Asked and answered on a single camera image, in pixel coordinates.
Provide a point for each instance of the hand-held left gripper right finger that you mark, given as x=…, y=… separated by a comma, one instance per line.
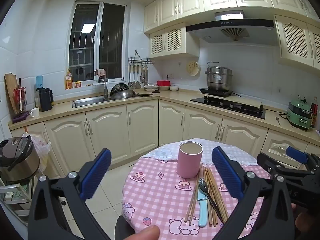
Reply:
x=227, y=175

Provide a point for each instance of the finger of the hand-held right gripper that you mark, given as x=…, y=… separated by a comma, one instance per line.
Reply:
x=297, y=153
x=268, y=163

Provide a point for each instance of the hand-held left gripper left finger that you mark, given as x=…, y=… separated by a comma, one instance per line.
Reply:
x=96, y=175

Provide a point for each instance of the metal spoon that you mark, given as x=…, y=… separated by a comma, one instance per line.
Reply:
x=203, y=186

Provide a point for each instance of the pink cup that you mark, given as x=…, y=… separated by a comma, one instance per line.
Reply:
x=188, y=165

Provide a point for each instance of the bundle of wooden chopsticks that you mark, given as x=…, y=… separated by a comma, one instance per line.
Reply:
x=211, y=215

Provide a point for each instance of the light blue knife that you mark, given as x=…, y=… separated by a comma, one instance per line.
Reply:
x=202, y=215

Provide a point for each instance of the person's right hand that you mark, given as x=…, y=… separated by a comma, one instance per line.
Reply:
x=303, y=221

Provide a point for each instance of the person's left hand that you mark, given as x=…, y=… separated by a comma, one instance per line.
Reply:
x=146, y=233

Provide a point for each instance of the green electric pot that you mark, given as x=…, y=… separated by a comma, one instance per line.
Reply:
x=298, y=116

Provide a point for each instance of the steel spoon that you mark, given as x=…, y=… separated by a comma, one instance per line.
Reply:
x=278, y=120

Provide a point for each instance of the dark sauce bottle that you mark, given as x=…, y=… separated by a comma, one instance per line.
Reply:
x=313, y=116

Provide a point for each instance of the cream sink base cabinets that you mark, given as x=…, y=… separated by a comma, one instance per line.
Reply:
x=107, y=132

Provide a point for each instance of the cream hob base cabinets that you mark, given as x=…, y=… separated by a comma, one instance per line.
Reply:
x=202, y=127

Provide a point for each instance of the pink checked tablecloth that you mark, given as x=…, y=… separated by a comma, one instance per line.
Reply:
x=155, y=192

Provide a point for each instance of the white plastic bag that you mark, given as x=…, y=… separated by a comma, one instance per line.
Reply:
x=41, y=145

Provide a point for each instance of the black gas hob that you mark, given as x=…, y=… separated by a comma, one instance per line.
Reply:
x=212, y=103

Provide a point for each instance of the steel sink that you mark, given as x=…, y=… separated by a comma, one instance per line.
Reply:
x=87, y=101

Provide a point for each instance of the brown rice cooker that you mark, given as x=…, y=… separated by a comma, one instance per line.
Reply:
x=22, y=162

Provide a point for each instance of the white storage rack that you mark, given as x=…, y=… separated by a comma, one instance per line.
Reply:
x=15, y=192

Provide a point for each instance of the black induction cooker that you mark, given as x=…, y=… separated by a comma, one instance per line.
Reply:
x=215, y=92

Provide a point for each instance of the steel wok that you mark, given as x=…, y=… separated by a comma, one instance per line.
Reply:
x=123, y=95

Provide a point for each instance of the steel faucet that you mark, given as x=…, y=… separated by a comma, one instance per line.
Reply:
x=106, y=90

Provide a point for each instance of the white mug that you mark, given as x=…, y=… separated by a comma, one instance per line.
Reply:
x=35, y=112

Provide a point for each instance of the black colander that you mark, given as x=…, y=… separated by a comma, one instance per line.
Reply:
x=118, y=88

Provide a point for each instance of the black kettle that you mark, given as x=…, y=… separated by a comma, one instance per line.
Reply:
x=45, y=100

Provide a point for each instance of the black round pan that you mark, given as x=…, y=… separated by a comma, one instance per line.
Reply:
x=145, y=94

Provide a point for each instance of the steel steamer pot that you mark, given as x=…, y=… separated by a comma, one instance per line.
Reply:
x=218, y=80

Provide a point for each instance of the purple utensil holder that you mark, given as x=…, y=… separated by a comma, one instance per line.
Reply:
x=20, y=117

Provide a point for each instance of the orange bottle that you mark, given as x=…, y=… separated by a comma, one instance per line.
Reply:
x=68, y=81

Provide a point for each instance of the hanging steel ladle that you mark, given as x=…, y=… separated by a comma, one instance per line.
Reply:
x=130, y=82

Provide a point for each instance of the hanging steel spatula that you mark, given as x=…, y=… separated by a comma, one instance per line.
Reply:
x=138, y=83
x=134, y=83

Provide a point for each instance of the pink cloth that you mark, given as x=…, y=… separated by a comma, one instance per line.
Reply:
x=100, y=73

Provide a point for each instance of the white bowl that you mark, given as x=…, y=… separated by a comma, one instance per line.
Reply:
x=163, y=88
x=174, y=88

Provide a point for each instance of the hanging steel skimmer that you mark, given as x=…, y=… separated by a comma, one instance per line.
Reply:
x=142, y=77
x=146, y=80

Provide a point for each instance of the blue box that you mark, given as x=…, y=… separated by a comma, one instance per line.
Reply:
x=39, y=82

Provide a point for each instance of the red container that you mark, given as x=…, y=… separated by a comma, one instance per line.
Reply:
x=163, y=83

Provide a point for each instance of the wide cream lattice door cabinet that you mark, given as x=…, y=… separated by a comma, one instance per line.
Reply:
x=297, y=40

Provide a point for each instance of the wooden cutting board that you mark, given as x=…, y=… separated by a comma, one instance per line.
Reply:
x=11, y=90

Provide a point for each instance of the kitchen window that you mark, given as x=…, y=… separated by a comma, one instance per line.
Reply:
x=110, y=42

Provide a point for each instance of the range hood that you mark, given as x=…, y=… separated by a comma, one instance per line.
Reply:
x=232, y=33

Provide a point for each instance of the wall power outlet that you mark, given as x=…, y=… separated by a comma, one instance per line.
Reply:
x=170, y=76

